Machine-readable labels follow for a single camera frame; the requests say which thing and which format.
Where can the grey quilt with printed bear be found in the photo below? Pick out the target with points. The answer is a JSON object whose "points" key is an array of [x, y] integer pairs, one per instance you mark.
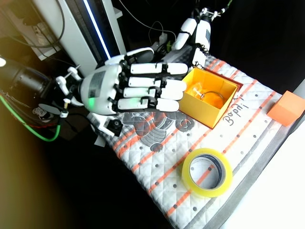
{"points": [[238, 152]]}

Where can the white charger plug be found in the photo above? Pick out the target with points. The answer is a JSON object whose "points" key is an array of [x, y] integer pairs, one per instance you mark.
{"points": [[163, 38]]}

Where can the yellow clear tape roll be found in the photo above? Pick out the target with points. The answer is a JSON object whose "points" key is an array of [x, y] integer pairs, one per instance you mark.
{"points": [[207, 192]]}

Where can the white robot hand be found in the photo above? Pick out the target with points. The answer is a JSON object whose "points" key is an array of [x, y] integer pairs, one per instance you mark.
{"points": [[203, 33], [100, 90]]}

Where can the green plug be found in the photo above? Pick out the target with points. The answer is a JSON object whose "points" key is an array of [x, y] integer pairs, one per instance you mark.
{"points": [[169, 45]]}

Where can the yellow box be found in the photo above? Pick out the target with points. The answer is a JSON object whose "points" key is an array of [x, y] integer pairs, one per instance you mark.
{"points": [[202, 112]]}

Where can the white column with blue light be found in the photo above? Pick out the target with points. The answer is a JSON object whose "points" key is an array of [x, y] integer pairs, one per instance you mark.
{"points": [[81, 35]]}

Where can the orange cube block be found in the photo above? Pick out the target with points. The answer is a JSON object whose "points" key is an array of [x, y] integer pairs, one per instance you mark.
{"points": [[286, 109]]}

